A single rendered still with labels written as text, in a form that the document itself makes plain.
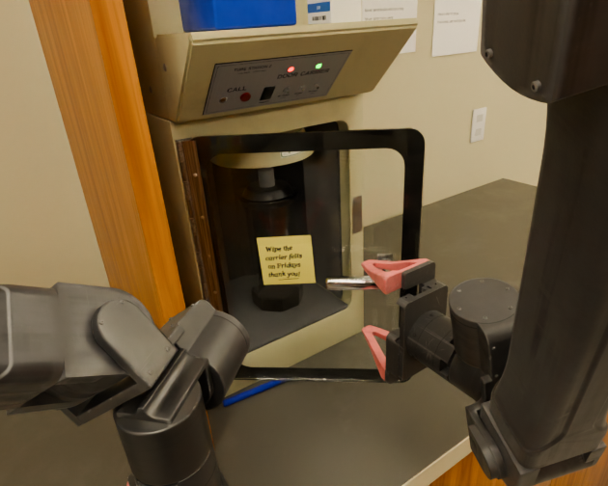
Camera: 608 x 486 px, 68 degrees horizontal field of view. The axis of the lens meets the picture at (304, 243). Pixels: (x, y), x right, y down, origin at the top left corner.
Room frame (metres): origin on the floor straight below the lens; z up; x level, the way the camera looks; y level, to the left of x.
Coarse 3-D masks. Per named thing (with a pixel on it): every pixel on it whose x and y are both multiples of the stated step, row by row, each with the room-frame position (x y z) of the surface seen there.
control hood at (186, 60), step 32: (192, 32) 0.50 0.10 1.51; (224, 32) 0.51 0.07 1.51; (256, 32) 0.53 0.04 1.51; (288, 32) 0.55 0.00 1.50; (320, 32) 0.58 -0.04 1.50; (352, 32) 0.60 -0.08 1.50; (384, 32) 0.63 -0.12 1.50; (160, 64) 0.58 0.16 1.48; (192, 64) 0.51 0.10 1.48; (352, 64) 0.65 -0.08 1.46; (384, 64) 0.69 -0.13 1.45; (192, 96) 0.55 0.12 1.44; (320, 96) 0.68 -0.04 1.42
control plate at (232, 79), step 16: (224, 64) 0.53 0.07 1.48; (240, 64) 0.55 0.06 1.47; (256, 64) 0.56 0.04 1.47; (272, 64) 0.57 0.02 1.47; (288, 64) 0.59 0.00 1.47; (304, 64) 0.60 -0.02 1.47; (336, 64) 0.63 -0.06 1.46; (224, 80) 0.55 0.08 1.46; (240, 80) 0.57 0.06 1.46; (256, 80) 0.58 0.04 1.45; (272, 80) 0.59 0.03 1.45; (288, 80) 0.61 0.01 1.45; (304, 80) 0.63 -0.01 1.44; (320, 80) 0.64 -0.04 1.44; (208, 96) 0.56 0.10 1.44; (256, 96) 0.60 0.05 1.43; (272, 96) 0.62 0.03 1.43; (288, 96) 0.64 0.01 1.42; (304, 96) 0.65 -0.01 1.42; (208, 112) 0.58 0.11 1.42
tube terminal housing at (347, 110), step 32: (128, 0) 0.65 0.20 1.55; (160, 0) 0.60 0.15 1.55; (160, 32) 0.59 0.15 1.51; (160, 96) 0.60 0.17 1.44; (352, 96) 0.75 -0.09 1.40; (160, 128) 0.63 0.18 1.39; (192, 128) 0.60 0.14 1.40; (224, 128) 0.63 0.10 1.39; (256, 128) 0.65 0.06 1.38; (288, 128) 0.68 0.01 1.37; (352, 128) 0.75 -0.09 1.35; (160, 160) 0.65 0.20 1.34; (192, 256) 0.60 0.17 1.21; (192, 288) 0.62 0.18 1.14
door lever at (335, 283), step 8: (328, 280) 0.51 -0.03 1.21; (336, 280) 0.51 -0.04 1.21; (344, 280) 0.51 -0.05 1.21; (352, 280) 0.51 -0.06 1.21; (360, 280) 0.51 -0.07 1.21; (368, 280) 0.51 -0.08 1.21; (328, 288) 0.51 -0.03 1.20; (336, 288) 0.51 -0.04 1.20; (344, 288) 0.51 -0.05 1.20; (352, 288) 0.51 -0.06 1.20; (360, 288) 0.50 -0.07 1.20; (368, 288) 0.50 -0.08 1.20; (376, 288) 0.50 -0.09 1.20
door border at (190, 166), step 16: (192, 144) 0.58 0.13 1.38; (192, 160) 0.58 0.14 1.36; (192, 176) 0.58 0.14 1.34; (192, 192) 0.58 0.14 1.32; (192, 208) 0.58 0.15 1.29; (208, 224) 0.58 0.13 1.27; (208, 240) 0.58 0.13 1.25; (208, 256) 0.58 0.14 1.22; (208, 272) 0.58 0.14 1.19; (208, 288) 0.58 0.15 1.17
